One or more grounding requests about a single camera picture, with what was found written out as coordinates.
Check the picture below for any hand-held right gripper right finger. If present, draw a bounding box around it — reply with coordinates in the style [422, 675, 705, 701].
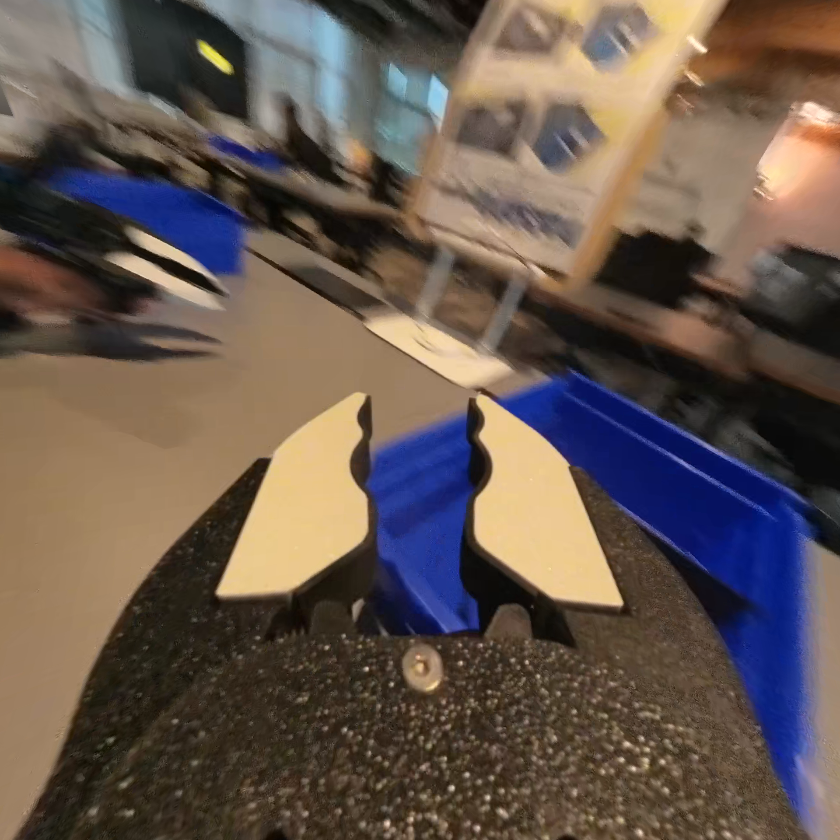
[459, 394, 626, 613]

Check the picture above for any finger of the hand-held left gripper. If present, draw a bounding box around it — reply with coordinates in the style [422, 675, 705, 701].
[125, 225, 215, 277]
[104, 251, 228, 312]

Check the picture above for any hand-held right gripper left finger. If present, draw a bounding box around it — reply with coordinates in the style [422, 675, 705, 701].
[214, 391, 380, 611]

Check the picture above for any blue plastic bin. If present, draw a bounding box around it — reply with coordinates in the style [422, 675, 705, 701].
[49, 167, 249, 275]
[206, 134, 286, 173]
[364, 371, 824, 840]

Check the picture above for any person's left hand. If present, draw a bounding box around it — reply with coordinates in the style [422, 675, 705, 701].
[0, 246, 94, 317]

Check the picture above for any black flat pad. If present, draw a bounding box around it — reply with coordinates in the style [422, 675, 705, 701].
[249, 252, 388, 319]

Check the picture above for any black display panel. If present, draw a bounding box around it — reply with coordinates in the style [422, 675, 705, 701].
[121, 0, 250, 122]

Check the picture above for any wooden instruction board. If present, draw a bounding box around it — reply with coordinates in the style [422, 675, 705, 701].
[413, 0, 729, 283]

